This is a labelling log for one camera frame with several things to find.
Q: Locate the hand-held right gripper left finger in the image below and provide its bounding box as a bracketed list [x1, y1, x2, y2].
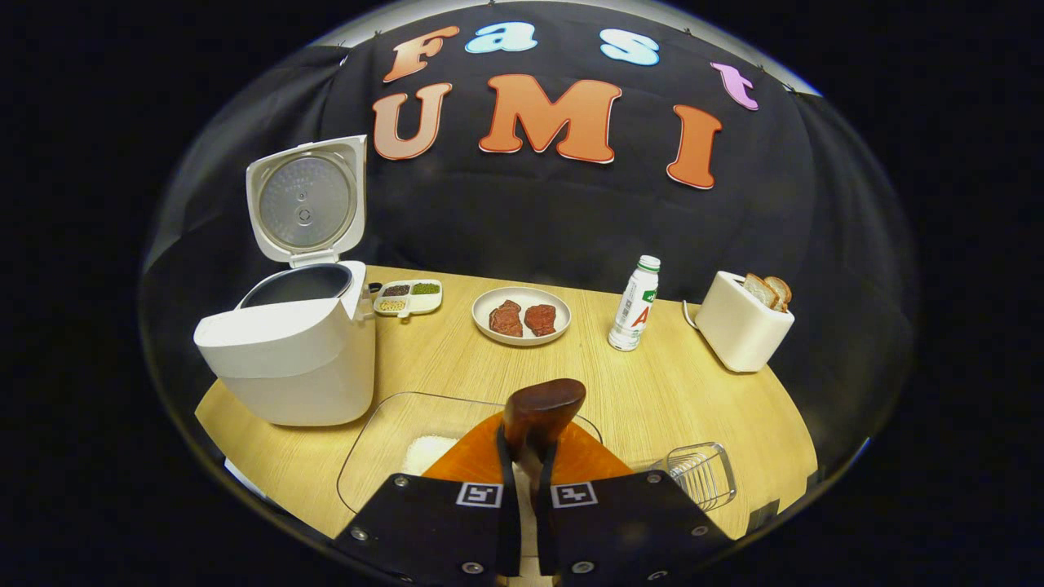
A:
[332, 411, 524, 587]

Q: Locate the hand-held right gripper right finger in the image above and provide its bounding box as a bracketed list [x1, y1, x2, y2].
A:
[534, 420, 735, 587]

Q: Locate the white rice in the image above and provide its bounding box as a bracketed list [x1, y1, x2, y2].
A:
[400, 435, 460, 478]

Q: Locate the brown wooden spoon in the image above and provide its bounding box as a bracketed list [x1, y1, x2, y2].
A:
[501, 377, 587, 499]

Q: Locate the wire chopstick holder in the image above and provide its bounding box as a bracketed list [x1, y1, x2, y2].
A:
[664, 441, 738, 513]

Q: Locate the white rice cooker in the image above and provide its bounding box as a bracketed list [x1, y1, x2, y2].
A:
[192, 135, 378, 428]

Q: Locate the clear glass dish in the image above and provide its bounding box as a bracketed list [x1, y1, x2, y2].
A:
[336, 391, 605, 515]

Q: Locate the red meat piece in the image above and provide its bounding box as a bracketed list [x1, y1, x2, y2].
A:
[488, 299, 525, 339]
[523, 303, 559, 338]

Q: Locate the beige round plate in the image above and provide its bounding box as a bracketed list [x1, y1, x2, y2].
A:
[471, 285, 573, 347]

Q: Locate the white drink bottle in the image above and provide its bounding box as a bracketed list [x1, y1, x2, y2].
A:
[607, 254, 662, 353]

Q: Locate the white divided bean dish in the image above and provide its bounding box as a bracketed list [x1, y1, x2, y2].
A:
[372, 279, 445, 321]

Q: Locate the white toaster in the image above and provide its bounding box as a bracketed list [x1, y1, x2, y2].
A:
[694, 270, 796, 374]

